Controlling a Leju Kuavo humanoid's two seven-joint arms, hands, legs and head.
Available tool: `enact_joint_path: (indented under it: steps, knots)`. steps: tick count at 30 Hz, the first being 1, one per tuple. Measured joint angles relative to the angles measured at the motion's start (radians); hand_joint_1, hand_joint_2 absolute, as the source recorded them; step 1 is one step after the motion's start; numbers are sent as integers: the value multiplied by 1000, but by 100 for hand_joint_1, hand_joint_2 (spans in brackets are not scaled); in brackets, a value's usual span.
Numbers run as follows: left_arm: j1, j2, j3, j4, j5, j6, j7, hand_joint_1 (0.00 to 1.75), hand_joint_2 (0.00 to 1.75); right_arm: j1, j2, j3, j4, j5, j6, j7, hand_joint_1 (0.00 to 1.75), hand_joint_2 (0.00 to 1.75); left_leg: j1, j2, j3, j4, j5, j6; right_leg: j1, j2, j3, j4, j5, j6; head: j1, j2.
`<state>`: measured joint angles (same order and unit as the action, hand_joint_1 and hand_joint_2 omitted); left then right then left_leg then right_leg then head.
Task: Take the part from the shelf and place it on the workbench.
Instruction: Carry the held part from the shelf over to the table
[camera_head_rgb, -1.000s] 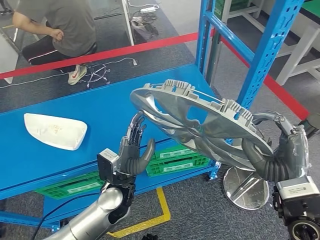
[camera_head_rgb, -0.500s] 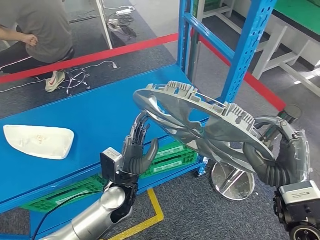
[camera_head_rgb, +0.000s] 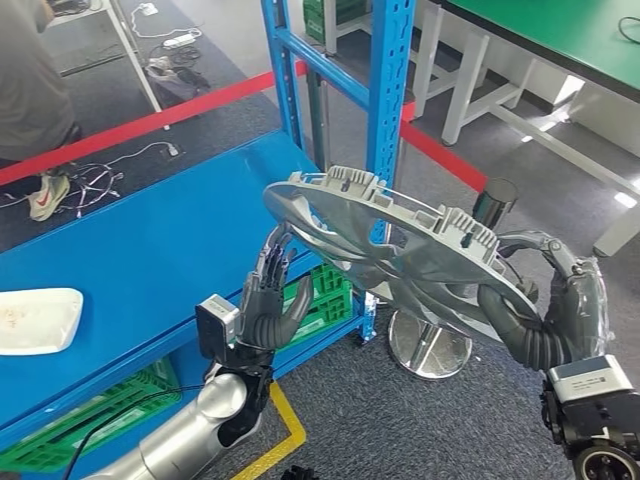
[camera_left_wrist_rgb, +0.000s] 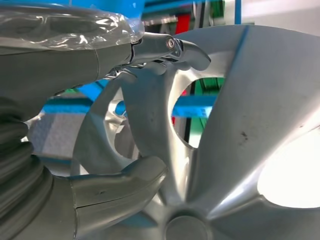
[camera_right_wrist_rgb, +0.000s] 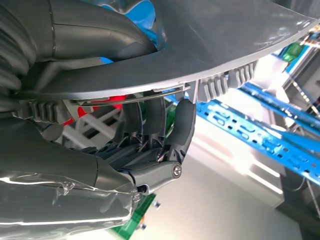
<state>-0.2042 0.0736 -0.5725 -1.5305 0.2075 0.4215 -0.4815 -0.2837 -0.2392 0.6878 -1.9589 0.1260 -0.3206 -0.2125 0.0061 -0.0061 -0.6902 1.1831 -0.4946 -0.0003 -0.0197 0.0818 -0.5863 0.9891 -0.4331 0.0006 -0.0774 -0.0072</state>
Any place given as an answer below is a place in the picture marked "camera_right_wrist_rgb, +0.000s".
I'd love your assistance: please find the red barrier belt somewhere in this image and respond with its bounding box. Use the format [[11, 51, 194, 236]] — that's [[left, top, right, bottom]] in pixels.
[[63, 95, 128, 127]]

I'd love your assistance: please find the green plastic folding crate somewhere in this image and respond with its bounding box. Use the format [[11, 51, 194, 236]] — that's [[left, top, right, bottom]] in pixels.
[[109, 193, 157, 240]]

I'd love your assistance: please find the blue metal shelf rack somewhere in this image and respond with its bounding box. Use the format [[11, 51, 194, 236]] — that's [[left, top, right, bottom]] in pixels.
[[100, 0, 320, 186]]

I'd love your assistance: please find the green plastic crate stack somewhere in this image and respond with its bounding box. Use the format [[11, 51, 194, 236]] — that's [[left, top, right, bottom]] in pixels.
[[282, 41, 304, 64]]

